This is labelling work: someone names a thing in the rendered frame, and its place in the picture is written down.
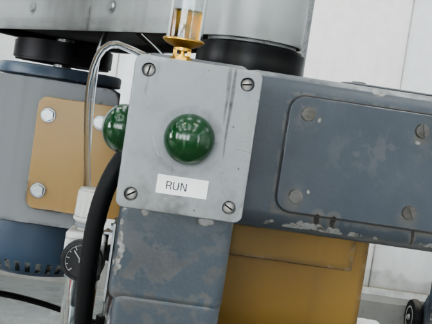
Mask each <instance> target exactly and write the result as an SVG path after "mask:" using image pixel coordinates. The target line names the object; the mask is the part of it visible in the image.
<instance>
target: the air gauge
mask: <svg viewBox="0 0 432 324"><path fill-rule="evenodd" d="M82 241H83V239H82V238H81V239H76V240H74V241H72V242H70V243H69V244H68V245H67V246H66V247H65V248H64V250H63V252H62V254H61V256H60V265H61V268H62V270H63V272H64V274H65V275H66V276H67V277H69V278H70V279H72V280H74V281H77V278H78V268H79V263H80V254H81V249H82ZM102 263H103V255H102V251H101V250H100V255H99V259H98V269H97V274H98V272H99V270H100V268H101V266H102Z"/></svg>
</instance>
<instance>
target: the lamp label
mask: <svg viewBox="0 0 432 324"><path fill-rule="evenodd" d="M208 183H209V181H204V180H199V179H190V178H185V177H177V176H172V175H164V174H158V175H157V184H156V192H157V193H162V194H170V195H179V196H184V197H193V198H197V199H206V196H207V191H208Z"/></svg>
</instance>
